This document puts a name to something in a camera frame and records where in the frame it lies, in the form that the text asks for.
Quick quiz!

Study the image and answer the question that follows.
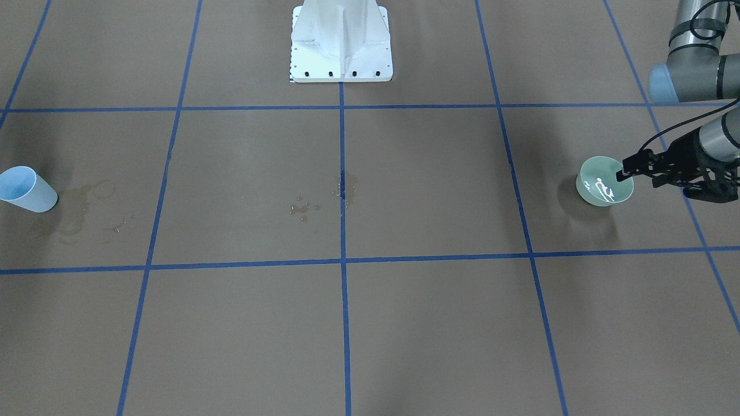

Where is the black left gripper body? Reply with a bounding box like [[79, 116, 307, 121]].
[[636, 130, 738, 203]]

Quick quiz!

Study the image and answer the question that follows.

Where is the mint green ceramic bowl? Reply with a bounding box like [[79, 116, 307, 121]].
[[575, 156, 635, 207]]

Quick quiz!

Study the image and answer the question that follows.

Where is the light blue plastic cup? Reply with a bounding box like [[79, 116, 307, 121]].
[[1, 166, 58, 213]]

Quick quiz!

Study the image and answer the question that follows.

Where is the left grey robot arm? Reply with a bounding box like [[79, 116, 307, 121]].
[[615, 1, 739, 203]]

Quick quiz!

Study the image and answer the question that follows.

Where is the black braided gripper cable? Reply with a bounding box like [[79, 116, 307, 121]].
[[636, 0, 740, 157]]

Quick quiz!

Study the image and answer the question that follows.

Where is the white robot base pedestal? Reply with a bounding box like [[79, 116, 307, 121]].
[[289, 1, 394, 83]]

